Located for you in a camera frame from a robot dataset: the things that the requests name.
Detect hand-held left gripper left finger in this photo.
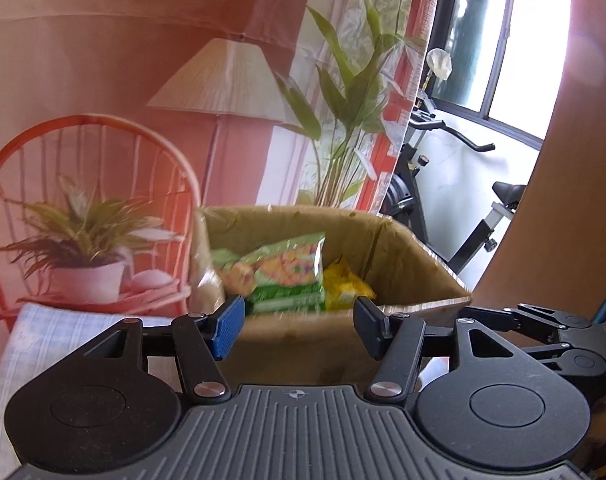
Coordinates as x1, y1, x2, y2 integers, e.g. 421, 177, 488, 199
58, 295, 246, 403

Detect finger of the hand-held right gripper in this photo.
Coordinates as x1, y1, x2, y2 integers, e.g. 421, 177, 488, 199
526, 342, 606, 379
458, 303, 592, 334

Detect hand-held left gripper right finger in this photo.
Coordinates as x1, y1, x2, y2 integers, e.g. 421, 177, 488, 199
353, 296, 539, 403

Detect bright yellow snack packet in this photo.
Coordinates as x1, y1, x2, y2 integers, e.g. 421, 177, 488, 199
323, 255, 377, 312

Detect small green snack packet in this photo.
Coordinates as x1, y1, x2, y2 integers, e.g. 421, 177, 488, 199
212, 247, 258, 302

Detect brown cardboard box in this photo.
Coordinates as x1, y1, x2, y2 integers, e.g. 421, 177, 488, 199
190, 204, 474, 391

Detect large green snack packet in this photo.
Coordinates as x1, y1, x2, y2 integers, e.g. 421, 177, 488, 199
244, 232, 329, 317

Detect black exercise bike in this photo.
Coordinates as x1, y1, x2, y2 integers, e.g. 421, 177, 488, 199
380, 95, 529, 276

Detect brown wooden panel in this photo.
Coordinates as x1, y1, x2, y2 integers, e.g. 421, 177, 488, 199
473, 0, 606, 321

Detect checked strawberry tablecloth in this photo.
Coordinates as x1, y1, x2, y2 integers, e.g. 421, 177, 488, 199
0, 301, 184, 461

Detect white cloth on stick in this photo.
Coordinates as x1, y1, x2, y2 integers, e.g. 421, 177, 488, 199
424, 47, 455, 106

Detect dark framed window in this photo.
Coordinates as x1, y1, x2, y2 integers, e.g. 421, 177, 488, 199
428, 0, 571, 151

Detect printed room backdrop cloth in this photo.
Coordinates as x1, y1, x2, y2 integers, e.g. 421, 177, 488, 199
0, 0, 446, 403

